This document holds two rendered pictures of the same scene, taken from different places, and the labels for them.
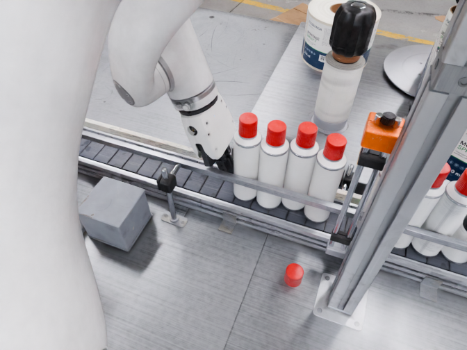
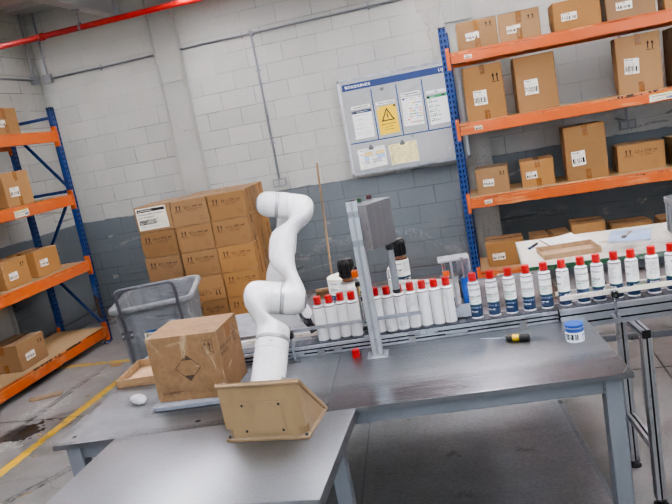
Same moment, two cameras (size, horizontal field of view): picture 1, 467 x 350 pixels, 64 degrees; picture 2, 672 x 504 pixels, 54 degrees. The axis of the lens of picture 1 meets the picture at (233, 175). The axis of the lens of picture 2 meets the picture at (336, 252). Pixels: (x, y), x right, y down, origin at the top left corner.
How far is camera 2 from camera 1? 2.36 m
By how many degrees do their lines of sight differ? 40
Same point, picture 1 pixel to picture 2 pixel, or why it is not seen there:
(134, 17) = not seen: hidden behind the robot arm
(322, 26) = (336, 282)
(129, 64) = (276, 276)
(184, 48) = not seen: hidden behind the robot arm
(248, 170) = (322, 320)
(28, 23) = (291, 237)
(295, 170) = (340, 312)
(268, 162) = (329, 311)
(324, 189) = (354, 314)
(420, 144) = (359, 261)
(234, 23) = not seen: hidden behind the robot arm
